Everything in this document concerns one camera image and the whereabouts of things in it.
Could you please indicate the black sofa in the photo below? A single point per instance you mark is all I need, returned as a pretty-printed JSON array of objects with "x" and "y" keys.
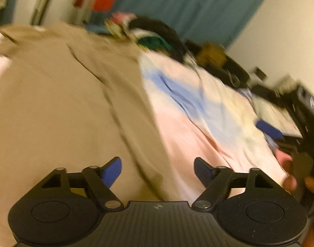
[{"x": 234, "y": 67}]

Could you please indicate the yellow paper bag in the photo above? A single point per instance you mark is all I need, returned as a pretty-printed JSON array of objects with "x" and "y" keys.
[{"x": 213, "y": 54}]

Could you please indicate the person's right hand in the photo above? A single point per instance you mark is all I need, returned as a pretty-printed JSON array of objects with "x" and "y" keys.
[{"x": 290, "y": 182}]

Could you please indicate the wide blue curtain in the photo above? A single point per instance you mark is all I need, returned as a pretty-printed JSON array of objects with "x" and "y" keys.
[{"x": 185, "y": 5}]

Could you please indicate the garment steamer stand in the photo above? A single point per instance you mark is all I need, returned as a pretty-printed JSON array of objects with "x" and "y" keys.
[{"x": 40, "y": 5}]

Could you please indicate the black garment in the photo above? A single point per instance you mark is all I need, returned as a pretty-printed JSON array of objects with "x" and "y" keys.
[{"x": 159, "y": 27}]

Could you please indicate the narrow blue curtain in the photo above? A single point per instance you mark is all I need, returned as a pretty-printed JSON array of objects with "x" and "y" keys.
[{"x": 11, "y": 5}]

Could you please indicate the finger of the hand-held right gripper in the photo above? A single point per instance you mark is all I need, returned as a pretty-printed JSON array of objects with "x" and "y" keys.
[
  {"x": 270, "y": 130},
  {"x": 267, "y": 92}
]

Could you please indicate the pastel bed sheet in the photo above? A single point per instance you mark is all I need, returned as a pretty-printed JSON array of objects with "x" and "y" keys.
[{"x": 185, "y": 133}]

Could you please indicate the green garment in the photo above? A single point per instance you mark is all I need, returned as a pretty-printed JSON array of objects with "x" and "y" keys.
[{"x": 151, "y": 42}]

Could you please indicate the white garment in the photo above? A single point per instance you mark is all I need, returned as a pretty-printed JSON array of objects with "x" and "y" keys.
[{"x": 144, "y": 33}]

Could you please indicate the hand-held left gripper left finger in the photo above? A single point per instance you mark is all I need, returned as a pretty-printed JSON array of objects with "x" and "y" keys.
[{"x": 112, "y": 171}]

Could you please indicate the pink garment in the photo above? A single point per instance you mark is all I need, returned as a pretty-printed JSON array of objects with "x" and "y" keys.
[{"x": 121, "y": 17}]

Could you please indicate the pale yellow garment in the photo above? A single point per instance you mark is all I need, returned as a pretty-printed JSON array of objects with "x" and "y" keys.
[{"x": 115, "y": 29}]

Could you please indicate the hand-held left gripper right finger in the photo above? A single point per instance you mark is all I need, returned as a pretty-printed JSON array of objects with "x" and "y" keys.
[{"x": 202, "y": 171}]

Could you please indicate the beige printed sweatshirt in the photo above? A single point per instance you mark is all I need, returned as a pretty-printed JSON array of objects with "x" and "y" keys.
[{"x": 69, "y": 108}]

